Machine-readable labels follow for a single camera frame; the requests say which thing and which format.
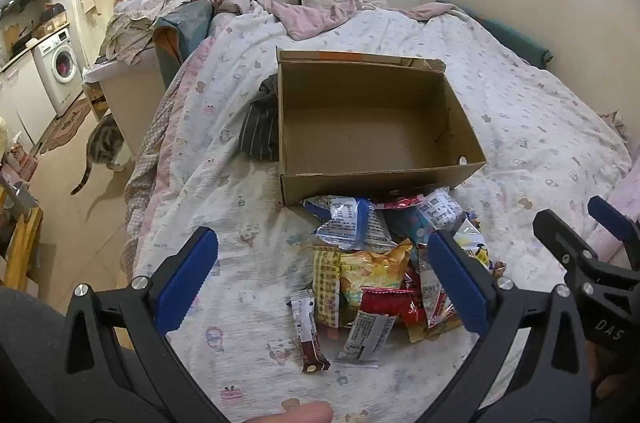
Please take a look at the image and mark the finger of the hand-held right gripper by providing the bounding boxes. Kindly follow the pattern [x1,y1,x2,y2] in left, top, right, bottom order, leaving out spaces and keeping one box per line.
[532,209,601,304]
[587,195,640,274]

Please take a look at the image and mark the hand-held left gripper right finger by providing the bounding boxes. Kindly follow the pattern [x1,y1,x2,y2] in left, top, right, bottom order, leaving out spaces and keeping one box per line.
[415,229,593,423]

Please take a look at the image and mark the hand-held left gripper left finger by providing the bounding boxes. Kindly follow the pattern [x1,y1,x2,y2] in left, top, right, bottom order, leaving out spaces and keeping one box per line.
[62,227,236,423]

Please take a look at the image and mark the white snack packet yellow print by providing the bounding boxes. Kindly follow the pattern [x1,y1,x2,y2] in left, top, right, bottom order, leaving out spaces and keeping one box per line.
[452,219,495,271]

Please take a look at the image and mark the small red snack packet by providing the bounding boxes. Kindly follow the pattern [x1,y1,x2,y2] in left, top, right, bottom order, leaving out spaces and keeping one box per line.
[359,287,426,329]

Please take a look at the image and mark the pink blue dotted snack packet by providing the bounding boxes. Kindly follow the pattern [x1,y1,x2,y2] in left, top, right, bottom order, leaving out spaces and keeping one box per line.
[392,187,468,246]

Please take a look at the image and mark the yellow chips packet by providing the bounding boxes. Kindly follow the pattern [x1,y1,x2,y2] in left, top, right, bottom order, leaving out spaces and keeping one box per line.
[339,239,415,310]

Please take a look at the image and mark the white label snack packet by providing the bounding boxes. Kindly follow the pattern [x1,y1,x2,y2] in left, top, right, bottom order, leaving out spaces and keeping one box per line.
[336,310,397,366]

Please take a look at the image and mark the brown white snack bar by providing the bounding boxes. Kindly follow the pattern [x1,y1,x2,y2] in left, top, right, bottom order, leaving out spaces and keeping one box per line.
[290,294,332,374]

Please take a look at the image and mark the tan orange patterned snack packet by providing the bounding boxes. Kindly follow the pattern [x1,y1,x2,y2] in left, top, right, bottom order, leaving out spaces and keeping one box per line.
[313,247,346,340]

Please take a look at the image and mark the cardboard box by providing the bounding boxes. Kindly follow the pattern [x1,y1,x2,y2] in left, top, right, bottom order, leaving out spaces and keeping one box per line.
[276,48,488,207]

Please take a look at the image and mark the person's right hand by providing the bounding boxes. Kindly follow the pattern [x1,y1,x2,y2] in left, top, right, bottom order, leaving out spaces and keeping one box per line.
[592,343,640,406]

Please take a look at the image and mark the pink red snack packet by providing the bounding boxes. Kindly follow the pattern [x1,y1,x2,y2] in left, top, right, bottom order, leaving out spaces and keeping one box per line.
[382,194,426,210]

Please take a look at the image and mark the white printed quilt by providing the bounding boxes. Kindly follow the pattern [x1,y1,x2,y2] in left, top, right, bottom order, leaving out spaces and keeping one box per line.
[120,0,635,423]

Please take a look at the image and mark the blue white snack packet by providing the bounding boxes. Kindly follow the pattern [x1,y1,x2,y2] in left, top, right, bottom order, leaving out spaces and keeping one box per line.
[304,195,392,252]

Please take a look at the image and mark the grey tabby cat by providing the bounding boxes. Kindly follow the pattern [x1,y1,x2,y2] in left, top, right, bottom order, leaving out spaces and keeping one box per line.
[70,113,127,196]

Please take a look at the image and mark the person's grey trouser leg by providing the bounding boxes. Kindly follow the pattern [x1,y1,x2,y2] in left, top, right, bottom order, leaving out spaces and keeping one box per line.
[0,287,68,423]

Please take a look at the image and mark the yellow wooden rack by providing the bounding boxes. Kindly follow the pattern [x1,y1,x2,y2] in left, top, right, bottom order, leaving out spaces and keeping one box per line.
[0,175,45,293]

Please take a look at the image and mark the dark striped cloth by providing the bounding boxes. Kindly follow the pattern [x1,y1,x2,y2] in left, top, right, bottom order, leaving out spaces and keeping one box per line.
[238,74,281,162]

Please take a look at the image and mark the white storage bin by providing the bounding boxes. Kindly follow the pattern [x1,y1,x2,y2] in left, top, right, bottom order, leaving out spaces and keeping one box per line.
[82,44,169,160]

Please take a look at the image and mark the teal cushion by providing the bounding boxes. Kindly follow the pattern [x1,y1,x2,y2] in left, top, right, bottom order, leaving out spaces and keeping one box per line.
[435,0,554,68]

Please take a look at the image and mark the patterned floor rug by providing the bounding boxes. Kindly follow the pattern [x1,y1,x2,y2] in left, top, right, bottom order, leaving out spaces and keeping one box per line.
[39,95,94,155]

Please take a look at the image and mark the white kitchen cabinet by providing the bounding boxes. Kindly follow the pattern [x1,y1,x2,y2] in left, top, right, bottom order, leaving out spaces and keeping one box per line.
[0,50,51,148]

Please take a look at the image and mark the white washing machine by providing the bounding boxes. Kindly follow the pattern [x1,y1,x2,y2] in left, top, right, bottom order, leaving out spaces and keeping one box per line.
[32,28,84,118]

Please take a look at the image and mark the cream patterned clothes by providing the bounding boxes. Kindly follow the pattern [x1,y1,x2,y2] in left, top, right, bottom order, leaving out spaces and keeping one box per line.
[98,0,168,66]

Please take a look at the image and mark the pink blanket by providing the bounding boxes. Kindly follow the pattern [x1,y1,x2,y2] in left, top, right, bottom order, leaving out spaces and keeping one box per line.
[214,0,457,42]

